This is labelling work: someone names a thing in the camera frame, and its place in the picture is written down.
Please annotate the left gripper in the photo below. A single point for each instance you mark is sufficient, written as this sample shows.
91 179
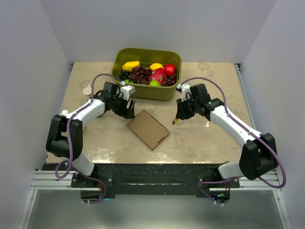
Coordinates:
126 112

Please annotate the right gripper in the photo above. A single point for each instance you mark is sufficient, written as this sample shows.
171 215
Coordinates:
181 113

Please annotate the yellow utility knife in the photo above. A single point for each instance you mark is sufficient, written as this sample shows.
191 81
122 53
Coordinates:
175 120

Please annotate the brown cardboard express box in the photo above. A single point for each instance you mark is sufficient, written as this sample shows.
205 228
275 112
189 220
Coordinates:
148 129

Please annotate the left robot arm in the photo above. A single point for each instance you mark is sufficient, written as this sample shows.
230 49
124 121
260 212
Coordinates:
65 137

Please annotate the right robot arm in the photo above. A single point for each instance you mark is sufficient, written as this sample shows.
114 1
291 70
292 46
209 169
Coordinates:
258 150

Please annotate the green pear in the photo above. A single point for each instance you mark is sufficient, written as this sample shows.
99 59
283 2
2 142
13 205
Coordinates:
128 81

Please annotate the dark red grape bunch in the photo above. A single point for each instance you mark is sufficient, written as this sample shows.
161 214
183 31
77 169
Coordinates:
170 80

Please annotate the black grape bunch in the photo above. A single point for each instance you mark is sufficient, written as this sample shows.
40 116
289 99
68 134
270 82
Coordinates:
124 75

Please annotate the purple grape bunch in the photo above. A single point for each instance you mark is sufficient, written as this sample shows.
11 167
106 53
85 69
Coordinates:
140 75

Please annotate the green lime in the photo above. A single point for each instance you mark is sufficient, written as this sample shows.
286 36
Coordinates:
154 83

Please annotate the squeeze sauce bottle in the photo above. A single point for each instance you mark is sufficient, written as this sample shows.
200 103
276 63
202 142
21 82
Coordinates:
87 91

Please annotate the yellow mango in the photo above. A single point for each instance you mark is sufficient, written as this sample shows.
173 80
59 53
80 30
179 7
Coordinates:
128 66

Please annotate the red apple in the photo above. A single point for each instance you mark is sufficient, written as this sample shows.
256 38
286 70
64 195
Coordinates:
169 70

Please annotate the pink dragon fruit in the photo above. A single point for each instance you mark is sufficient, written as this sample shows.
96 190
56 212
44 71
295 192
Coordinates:
158 75

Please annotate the olive green plastic bin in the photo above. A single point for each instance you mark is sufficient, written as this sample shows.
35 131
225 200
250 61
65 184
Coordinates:
146 57

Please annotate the yellow lemon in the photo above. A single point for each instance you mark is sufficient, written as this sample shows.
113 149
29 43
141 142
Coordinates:
155 66

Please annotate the pump soap bottle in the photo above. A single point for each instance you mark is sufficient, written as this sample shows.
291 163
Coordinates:
64 112

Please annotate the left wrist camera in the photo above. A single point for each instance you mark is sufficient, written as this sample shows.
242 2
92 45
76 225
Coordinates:
126 91

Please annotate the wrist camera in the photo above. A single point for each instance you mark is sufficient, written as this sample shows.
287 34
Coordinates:
126 91
185 91

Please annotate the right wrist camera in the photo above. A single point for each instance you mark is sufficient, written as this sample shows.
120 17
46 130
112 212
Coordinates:
185 91

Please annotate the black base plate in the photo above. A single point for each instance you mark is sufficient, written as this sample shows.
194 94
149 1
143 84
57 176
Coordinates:
111 180

